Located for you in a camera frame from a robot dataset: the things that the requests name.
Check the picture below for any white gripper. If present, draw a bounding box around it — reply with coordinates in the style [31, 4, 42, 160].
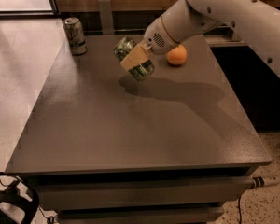
[120, 16, 178, 71]

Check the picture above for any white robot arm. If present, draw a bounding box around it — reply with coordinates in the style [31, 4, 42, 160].
[120, 0, 280, 77]

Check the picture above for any left metal wall bracket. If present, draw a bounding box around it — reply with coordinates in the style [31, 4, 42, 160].
[98, 0, 115, 35]

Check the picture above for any black cable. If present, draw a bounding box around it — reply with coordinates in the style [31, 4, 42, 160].
[237, 194, 243, 224]

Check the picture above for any green soda can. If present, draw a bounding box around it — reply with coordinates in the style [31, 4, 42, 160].
[113, 37, 155, 81]

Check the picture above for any silver upright soda can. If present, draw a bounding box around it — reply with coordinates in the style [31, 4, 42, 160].
[63, 17, 88, 55]

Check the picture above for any orange fruit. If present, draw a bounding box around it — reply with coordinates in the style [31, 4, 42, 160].
[166, 45, 187, 66]

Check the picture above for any black and white cable plug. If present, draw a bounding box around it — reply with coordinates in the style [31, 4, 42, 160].
[251, 176, 280, 189]

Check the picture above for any black chair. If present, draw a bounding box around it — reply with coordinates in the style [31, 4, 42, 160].
[0, 176, 39, 224]

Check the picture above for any grey drawer cabinet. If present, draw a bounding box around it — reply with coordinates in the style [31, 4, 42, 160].
[6, 36, 271, 224]

